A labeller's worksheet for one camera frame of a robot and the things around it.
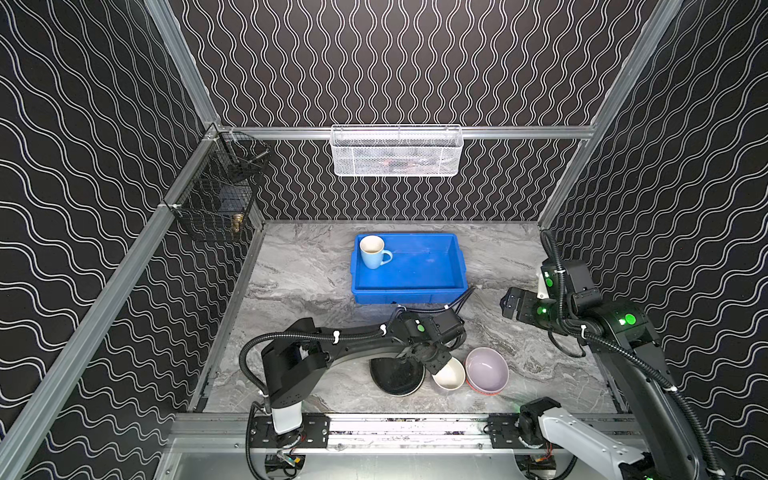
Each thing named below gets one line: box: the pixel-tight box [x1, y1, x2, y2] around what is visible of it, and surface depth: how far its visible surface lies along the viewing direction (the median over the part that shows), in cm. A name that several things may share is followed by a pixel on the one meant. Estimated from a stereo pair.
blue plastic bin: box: [350, 233, 468, 304], surface depth 106 cm
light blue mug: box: [359, 235, 393, 269], surface depth 103 cm
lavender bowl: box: [465, 347, 510, 396], surface depth 82 cm
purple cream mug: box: [431, 356, 467, 391], surface depth 76 cm
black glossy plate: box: [369, 357, 426, 397], surface depth 82 cm
